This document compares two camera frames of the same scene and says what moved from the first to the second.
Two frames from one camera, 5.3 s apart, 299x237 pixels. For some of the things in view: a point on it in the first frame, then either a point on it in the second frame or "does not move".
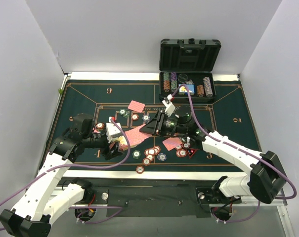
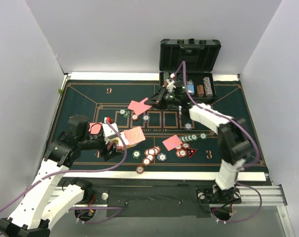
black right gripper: (160, 124) -> (161, 96)
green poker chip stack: (136, 154) does not move
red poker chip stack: (149, 153) does not move
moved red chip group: (181, 151) does not move
